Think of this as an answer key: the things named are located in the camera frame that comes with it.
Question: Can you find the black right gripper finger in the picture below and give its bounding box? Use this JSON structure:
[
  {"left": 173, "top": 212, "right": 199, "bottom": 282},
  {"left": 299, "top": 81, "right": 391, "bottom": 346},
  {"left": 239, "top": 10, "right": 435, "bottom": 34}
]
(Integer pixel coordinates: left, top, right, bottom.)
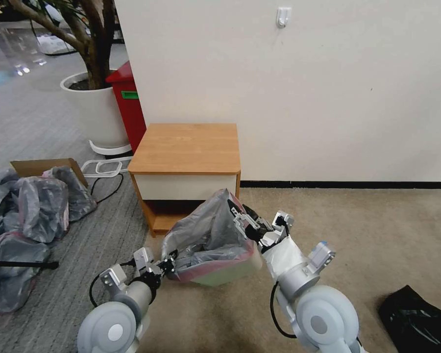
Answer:
[
  {"left": 226, "top": 200, "right": 250, "bottom": 224},
  {"left": 233, "top": 220, "right": 253, "bottom": 240}
]

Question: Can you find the grey translucent garbage bag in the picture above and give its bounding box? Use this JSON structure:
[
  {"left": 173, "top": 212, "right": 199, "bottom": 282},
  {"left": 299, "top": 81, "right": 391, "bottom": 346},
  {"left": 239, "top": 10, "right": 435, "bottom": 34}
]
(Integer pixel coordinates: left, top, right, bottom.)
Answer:
[{"left": 161, "top": 188, "right": 259, "bottom": 284}]

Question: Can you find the black garbage bag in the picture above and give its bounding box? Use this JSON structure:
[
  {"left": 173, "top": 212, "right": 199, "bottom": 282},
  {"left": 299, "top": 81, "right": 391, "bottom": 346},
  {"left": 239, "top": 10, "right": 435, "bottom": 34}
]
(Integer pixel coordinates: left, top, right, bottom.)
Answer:
[{"left": 377, "top": 285, "right": 441, "bottom": 353}]

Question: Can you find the wooden bedside table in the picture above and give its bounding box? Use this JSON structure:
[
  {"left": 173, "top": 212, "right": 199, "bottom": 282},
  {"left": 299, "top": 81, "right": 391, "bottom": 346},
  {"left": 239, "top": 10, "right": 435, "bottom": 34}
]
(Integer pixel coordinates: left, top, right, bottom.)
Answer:
[{"left": 127, "top": 123, "right": 242, "bottom": 238}]

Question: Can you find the black baseboard strip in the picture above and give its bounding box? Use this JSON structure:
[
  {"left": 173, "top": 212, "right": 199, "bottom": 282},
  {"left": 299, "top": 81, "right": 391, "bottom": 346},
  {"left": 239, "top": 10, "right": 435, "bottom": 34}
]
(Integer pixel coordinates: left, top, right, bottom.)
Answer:
[{"left": 240, "top": 179, "right": 441, "bottom": 189}]

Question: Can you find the white pot stand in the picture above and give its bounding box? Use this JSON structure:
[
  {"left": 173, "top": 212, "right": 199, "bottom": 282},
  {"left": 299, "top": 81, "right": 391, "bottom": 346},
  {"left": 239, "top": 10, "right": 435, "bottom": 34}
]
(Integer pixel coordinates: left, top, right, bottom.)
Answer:
[{"left": 89, "top": 139, "right": 133, "bottom": 160}]

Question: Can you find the black rod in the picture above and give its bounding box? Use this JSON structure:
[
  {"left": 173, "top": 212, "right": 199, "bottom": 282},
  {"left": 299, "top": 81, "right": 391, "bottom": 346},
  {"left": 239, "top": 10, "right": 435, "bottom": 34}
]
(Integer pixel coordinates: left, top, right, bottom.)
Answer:
[{"left": 0, "top": 260, "right": 60, "bottom": 270}]

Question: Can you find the red box with green slot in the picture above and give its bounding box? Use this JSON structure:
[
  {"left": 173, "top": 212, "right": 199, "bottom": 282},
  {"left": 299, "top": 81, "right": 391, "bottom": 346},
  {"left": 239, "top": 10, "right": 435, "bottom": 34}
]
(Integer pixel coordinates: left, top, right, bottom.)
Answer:
[{"left": 105, "top": 60, "right": 147, "bottom": 155}]

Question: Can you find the white round plant pot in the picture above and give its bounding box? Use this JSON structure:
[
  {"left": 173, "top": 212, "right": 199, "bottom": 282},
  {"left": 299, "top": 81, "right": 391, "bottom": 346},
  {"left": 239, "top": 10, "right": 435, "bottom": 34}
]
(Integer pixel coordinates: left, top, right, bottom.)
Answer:
[{"left": 60, "top": 70, "right": 131, "bottom": 149}]

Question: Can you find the brown cardboard box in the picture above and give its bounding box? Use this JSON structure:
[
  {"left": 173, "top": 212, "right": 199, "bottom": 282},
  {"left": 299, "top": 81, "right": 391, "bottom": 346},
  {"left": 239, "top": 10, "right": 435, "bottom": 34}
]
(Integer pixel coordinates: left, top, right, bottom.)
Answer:
[{"left": 10, "top": 158, "right": 89, "bottom": 189}]

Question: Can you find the indoor tree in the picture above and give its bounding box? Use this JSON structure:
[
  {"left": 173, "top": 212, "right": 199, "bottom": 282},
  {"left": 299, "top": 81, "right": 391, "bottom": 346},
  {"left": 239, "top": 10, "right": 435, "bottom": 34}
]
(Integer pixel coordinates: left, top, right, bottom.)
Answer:
[{"left": 7, "top": 0, "right": 117, "bottom": 91}]

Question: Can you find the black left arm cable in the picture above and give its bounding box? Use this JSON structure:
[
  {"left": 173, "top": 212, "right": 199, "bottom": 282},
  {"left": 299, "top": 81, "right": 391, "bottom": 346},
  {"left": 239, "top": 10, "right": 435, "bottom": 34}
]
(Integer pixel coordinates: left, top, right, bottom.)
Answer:
[{"left": 89, "top": 259, "right": 139, "bottom": 310}]

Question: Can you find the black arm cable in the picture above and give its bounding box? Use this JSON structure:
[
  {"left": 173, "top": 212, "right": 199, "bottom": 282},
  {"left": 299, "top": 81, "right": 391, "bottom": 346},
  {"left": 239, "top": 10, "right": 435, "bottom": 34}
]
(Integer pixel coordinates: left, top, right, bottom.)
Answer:
[
  {"left": 89, "top": 259, "right": 139, "bottom": 310},
  {"left": 270, "top": 281, "right": 299, "bottom": 339}
]

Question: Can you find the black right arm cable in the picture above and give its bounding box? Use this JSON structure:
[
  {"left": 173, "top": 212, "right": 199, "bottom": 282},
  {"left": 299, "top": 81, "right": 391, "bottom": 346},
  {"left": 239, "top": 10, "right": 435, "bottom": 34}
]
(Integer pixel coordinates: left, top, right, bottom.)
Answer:
[{"left": 270, "top": 281, "right": 299, "bottom": 339}]

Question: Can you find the black floor cable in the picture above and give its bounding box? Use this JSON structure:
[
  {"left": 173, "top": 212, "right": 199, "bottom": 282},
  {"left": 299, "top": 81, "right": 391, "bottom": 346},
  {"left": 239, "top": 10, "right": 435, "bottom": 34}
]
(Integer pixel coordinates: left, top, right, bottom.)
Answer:
[{"left": 90, "top": 173, "right": 125, "bottom": 205}]

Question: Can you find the white wire frame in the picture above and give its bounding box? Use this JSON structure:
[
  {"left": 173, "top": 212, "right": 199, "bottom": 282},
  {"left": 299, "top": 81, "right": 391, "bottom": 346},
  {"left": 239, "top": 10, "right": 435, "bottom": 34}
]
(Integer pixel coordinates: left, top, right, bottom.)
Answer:
[{"left": 81, "top": 156, "right": 134, "bottom": 179}]

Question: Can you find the white wall hook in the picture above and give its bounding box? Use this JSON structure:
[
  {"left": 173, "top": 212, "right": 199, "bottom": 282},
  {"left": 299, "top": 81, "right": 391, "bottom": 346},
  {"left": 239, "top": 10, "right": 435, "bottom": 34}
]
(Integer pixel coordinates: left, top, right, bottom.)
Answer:
[{"left": 276, "top": 6, "right": 292, "bottom": 28}]

